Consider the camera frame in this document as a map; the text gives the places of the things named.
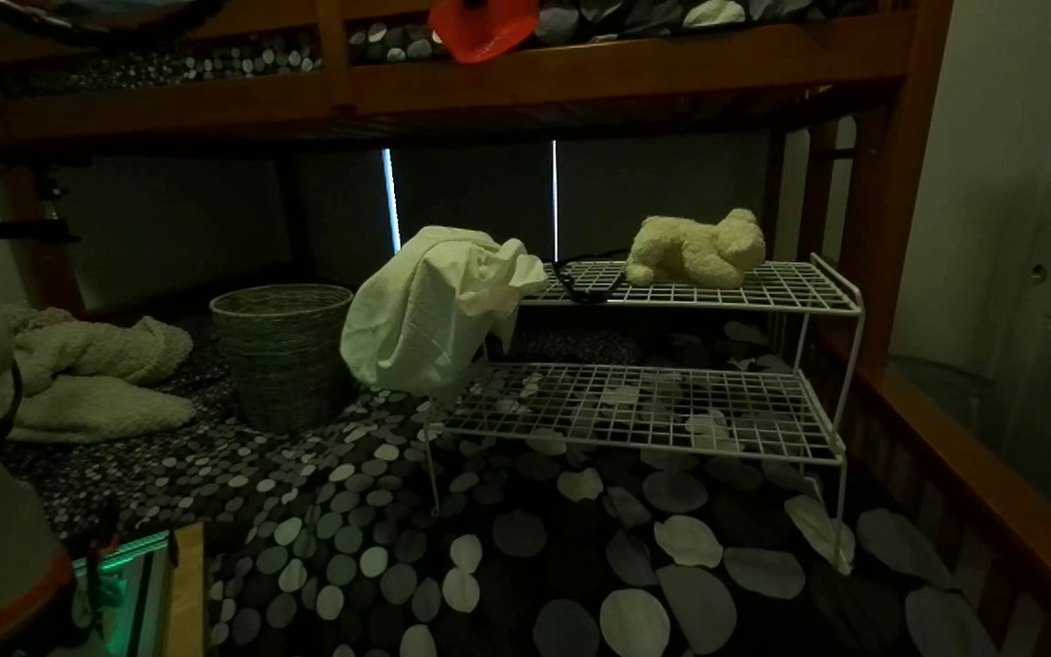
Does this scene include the woven wicker basket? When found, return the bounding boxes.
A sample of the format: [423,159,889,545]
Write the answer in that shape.
[209,280,355,431]

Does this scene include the cream plush toy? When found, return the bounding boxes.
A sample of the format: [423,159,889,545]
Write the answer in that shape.
[625,209,765,287]

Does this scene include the white crumpled cloth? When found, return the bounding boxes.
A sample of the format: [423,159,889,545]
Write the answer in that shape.
[338,225,546,397]

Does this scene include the red bowl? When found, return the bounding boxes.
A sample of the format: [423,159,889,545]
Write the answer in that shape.
[426,0,540,67]

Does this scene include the cream folded blanket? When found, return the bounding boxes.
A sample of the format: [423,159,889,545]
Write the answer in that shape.
[0,308,197,445]

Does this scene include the black grey dotted bedspread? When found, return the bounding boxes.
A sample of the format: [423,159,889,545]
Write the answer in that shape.
[5,363,997,657]

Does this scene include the white wire shelf stand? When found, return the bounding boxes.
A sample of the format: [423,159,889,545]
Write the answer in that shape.
[445,257,866,471]

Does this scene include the wooden bed frame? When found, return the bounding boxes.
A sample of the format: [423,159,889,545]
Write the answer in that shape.
[0,0,1051,657]

